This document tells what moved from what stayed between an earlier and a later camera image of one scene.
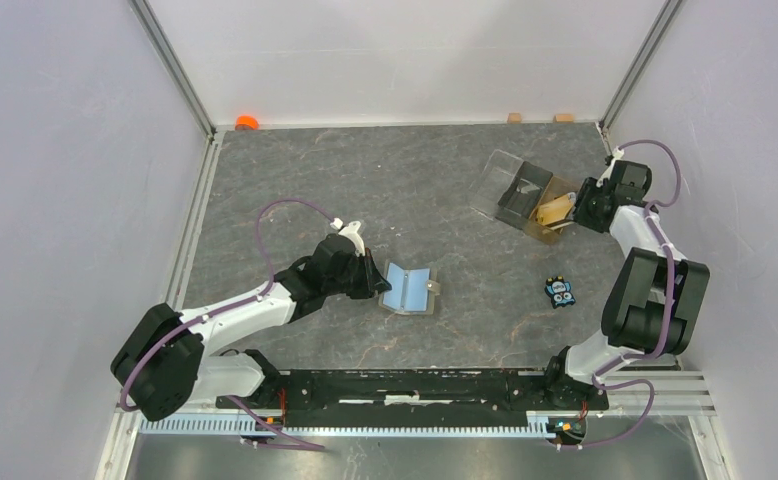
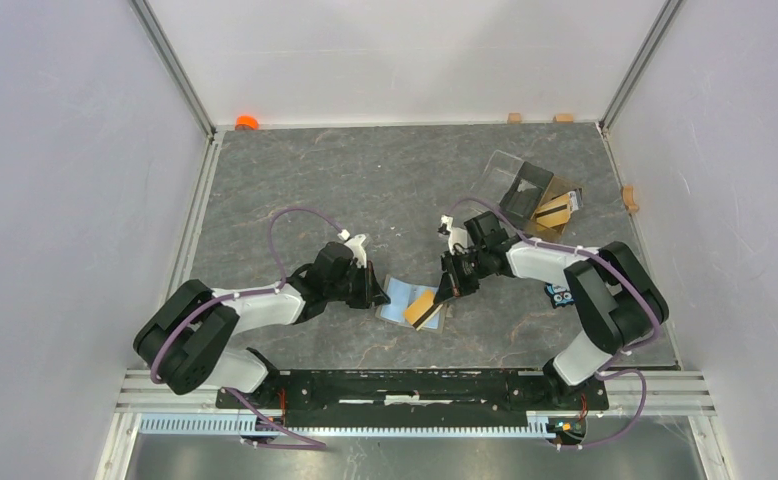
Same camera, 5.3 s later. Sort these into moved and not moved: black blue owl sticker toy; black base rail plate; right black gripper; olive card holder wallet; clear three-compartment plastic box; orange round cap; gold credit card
Moved: olive card holder wallet; right black gripper; gold credit card
Not moved: black base rail plate; orange round cap; black blue owl sticker toy; clear three-compartment plastic box
